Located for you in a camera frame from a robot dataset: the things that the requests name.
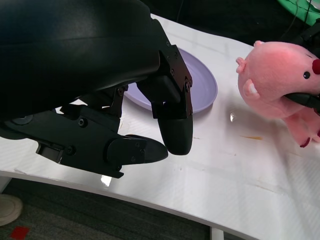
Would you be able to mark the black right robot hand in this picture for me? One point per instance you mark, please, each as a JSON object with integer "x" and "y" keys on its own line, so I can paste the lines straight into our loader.
{"x": 302, "y": 98}

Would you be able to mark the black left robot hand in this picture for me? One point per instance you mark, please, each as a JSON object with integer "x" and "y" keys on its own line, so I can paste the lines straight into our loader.
{"x": 75, "y": 62}

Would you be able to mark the pink plush beaver doll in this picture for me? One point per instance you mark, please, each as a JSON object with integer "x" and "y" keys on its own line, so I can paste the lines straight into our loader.
{"x": 270, "y": 75}

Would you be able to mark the lavender plastic plate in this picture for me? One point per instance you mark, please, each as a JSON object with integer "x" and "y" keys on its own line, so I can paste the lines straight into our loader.
{"x": 200, "y": 85}

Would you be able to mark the green cloth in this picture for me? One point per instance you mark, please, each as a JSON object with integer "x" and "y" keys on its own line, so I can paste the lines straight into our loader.
{"x": 303, "y": 10}

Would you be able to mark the white table leg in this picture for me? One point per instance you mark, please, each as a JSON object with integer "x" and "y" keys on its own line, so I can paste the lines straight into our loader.
{"x": 216, "y": 233}
{"x": 3, "y": 183}

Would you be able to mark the white shoe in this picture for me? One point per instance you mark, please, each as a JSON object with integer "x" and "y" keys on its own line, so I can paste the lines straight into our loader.
{"x": 8, "y": 208}

